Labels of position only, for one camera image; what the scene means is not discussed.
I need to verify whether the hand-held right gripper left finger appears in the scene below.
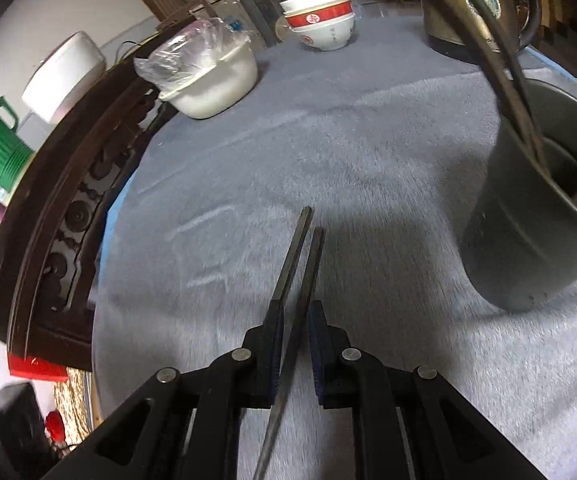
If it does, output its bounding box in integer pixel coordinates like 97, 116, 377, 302
43, 300, 286, 480

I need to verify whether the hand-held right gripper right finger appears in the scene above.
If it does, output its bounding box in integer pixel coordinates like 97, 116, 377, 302
309, 300, 549, 480

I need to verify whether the pair of dark chopsticks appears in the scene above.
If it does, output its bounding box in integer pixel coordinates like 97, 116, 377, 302
252, 227, 326, 480

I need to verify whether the grey metal cup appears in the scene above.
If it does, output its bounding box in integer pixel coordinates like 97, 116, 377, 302
461, 77, 577, 312

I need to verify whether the grey towel mat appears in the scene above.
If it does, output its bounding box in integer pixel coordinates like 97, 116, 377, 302
92, 12, 577, 480

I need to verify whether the yellow patterned cloth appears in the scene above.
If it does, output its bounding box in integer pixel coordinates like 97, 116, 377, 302
53, 367, 95, 442

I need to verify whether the red plastic object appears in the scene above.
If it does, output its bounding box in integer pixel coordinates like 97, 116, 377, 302
8, 354, 70, 382

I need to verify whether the carved dark wooden bench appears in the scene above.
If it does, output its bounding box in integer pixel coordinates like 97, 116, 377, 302
0, 7, 219, 372

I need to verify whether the white plastic basin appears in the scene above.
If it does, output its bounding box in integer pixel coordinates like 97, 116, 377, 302
158, 40, 260, 120

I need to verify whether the black box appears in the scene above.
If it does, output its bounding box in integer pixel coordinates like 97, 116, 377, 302
0, 382, 52, 480

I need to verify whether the clear plastic bag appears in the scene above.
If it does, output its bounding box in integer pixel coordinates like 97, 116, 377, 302
133, 17, 252, 99

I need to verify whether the white bowl small red print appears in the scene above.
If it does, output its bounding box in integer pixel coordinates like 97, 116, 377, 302
289, 12, 357, 52

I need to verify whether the red band bowl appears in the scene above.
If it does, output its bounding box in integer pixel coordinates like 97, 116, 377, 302
283, 0, 355, 31

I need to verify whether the white chest freezer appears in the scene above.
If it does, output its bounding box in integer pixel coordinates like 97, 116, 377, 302
183, 0, 265, 49

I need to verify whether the white red rice cooker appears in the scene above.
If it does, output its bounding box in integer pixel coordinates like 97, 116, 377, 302
21, 31, 107, 124

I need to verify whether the bronze electric kettle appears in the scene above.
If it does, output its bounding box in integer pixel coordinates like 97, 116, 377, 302
421, 0, 542, 67

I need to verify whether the blue round table cover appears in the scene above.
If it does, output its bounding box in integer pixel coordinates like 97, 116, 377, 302
99, 42, 577, 281

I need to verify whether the rice cooker power cable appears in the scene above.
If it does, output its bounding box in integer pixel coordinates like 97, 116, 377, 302
112, 39, 145, 63

